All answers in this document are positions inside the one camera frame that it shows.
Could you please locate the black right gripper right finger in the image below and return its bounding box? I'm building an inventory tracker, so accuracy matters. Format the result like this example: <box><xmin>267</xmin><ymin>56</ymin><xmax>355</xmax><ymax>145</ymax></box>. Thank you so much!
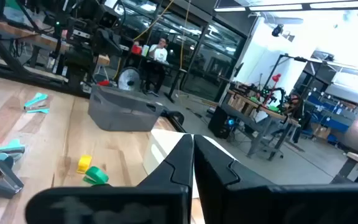
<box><xmin>194</xmin><ymin>134</ymin><xmax>358</xmax><ymax>224</ymax></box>

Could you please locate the black ceiling spotlight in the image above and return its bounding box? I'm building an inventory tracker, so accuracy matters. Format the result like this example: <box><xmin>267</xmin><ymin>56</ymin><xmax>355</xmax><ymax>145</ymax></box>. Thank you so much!
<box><xmin>271</xmin><ymin>24</ymin><xmax>284</xmax><ymax>37</ymax></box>

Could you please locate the small teal stapler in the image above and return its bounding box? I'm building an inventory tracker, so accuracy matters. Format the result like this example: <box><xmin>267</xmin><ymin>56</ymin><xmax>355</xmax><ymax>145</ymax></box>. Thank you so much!
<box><xmin>23</xmin><ymin>92</ymin><xmax>50</xmax><ymax>114</ymax></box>

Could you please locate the green mini stapler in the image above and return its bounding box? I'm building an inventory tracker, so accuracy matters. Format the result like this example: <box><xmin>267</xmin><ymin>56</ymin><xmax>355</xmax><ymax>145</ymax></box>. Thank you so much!
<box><xmin>83</xmin><ymin>166</ymin><xmax>109</xmax><ymax>186</ymax></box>

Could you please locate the yellow hanging cable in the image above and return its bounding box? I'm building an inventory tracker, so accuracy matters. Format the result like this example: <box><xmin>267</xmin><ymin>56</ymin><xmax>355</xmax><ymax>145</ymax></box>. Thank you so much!
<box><xmin>134</xmin><ymin>0</ymin><xmax>175</xmax><ymax>41</ymax></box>
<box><xmin>178</xmin><ymin>0</ymin><xmax>192</xmax><ymax>71</ymax></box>

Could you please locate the black rig frame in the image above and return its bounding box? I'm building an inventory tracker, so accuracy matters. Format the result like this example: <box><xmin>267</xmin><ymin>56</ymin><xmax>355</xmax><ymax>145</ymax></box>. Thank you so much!
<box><xmin>264</xmin><ymin>54</ymin><xmax>328</xmax><ymax>94</ymax></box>

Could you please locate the grey translucent plastic bin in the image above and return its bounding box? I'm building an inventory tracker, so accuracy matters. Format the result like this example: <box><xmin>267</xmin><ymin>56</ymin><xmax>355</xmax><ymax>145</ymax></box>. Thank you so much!
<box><xmin>88</xmin><ymin>84</ymin><xmax>165</xmax><ymax>132</ymax></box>

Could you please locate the red lamp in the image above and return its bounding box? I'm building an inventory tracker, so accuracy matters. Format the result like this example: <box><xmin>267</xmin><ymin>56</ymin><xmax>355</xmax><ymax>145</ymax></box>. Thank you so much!
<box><xmin>271</xmin><ymin>73</ymin><xmax>282</xmax><ymax>103</ymax></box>

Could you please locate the black frame clamp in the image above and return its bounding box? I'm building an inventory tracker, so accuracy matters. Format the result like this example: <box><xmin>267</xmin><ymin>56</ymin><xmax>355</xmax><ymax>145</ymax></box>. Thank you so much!
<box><xmin>161</xmin><ymin>108</ymin><xmax>186</xmax><ymax>133</ymax></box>

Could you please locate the small clear plastic piece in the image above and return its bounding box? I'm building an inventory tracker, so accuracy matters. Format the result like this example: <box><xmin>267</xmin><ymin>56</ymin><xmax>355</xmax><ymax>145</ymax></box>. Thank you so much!
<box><xmin>0</xmin><ymin>138</ymin><xmax>26</xmax><ymax>165</ymax></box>

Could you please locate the black desk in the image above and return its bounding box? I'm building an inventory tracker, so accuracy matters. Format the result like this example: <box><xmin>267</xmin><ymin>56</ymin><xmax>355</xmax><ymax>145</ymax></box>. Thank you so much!
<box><xmin>126</xmin><ymin>52</ymin><xmax>188</xmax><ymax>103</ymax></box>

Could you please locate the light wooden table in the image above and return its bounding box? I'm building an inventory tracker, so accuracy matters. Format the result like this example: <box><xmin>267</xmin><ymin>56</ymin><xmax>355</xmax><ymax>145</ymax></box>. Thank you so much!
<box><xmin>331</xmin><ymin>151</ymin><xmax>358</xmax><ymax>184</ymax></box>

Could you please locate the silver round fan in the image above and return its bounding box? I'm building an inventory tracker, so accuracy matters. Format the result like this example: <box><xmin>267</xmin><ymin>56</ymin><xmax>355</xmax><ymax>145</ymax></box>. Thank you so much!
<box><xmin>117</xmin><ymin>66</ymin><xmax>142</xmax><ymax>92</ymax></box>

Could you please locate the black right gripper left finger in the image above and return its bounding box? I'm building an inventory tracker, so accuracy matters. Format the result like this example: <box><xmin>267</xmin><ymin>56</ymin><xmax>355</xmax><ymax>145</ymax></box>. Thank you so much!
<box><xmin>25</xmin><ymin>133</ymin><xmax>195</xmax><ymax>224</ymax></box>

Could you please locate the black computer tower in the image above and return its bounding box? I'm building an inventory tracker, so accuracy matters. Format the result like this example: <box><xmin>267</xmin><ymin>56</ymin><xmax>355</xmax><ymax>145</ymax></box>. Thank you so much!
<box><xmin>208</xmin><ymin>105</ymin><xmax>236</xmax><ymax>140</ymax></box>

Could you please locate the small white plastic bin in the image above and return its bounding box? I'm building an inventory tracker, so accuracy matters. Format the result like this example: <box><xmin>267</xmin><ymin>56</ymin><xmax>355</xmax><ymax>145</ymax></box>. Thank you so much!
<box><xmin>142</xmin><ymin>128</ymin><xmax>239</xmax><ymax>200</ymax></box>

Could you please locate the person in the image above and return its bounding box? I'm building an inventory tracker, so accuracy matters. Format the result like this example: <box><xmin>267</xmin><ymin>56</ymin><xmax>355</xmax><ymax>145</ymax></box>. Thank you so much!
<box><xmin>144</xmin><ymin>37</ymin><xmax>170</xmax><ymax>95</ymax></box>

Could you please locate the black bar with light strips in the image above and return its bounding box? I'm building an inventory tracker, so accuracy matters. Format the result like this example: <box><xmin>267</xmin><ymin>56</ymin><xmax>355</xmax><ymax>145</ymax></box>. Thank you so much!
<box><xmin>213</xmin><ymin>0</ymin><xmax>358</xmax><ymax>12</ymax></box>

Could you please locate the wooden workbench with robot arms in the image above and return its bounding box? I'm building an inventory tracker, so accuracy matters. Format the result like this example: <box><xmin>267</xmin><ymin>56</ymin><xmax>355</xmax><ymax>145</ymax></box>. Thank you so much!
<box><xmin>227</xmin><ymin>88</ymin><xmax>301</xmax><ymax>162</ymax></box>

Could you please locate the blue storage bins shelf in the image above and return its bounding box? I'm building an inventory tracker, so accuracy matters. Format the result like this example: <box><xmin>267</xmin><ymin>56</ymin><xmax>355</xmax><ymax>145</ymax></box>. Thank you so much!
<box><xmin>303</xmin><ymin>93</ymin><xmax>357</xmax><ymax>134</ymax></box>

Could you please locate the yellow mini stapler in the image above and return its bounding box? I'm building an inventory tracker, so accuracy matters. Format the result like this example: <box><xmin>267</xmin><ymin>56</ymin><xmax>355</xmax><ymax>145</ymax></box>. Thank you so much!
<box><xmin>76</xmin><ymin>154</ymin><xmax>93</xmax><ymax>174</ymax></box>

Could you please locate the cardboard box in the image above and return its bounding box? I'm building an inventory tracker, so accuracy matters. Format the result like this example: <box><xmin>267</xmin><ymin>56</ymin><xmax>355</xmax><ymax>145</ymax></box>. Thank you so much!
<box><xmin>312</xmin><ymin>123</ymin><xmax>332</xmax><ymax>140</ymax></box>

